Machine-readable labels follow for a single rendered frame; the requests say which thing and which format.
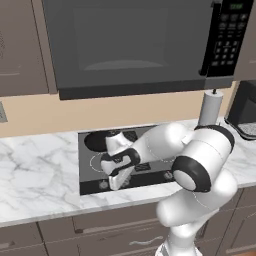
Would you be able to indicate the brown lower drawer front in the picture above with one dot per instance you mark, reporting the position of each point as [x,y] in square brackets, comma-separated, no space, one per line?
[100,245]

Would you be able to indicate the grey wall socket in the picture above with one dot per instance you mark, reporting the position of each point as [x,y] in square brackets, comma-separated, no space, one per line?
[2,112]

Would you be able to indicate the dark grey microwave oven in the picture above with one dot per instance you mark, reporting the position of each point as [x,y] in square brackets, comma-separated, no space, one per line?
[133,50]

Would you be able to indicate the black glass hob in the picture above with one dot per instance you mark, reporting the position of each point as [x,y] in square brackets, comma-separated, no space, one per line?
[88,173]

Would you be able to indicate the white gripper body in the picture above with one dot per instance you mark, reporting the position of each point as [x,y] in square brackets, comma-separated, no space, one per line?
[119,178]

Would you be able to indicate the grey hob knob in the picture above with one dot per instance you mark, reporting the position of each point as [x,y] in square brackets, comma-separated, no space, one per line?
[103,184]
[168,175]

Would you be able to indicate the wide brown drawer front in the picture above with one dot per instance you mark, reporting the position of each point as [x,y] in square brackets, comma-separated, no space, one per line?
[113,216]

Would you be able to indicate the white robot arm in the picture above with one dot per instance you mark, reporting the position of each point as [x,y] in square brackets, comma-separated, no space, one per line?
[200,160]

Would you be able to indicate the small brown drawer front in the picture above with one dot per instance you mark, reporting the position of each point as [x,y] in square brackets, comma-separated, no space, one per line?
[20,235]

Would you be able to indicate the white paper towel roll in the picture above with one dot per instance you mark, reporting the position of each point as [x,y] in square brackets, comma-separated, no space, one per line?
[210,108]

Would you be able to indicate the black round pan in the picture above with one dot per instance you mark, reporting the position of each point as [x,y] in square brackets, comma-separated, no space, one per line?
[95,140]

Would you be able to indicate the brown base cupboard door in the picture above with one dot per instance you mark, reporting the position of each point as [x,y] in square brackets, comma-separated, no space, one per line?
[243,230]
[215,235]

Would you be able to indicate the brown wall cupboard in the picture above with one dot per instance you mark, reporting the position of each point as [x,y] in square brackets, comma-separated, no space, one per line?
[21,46]
[248,50]

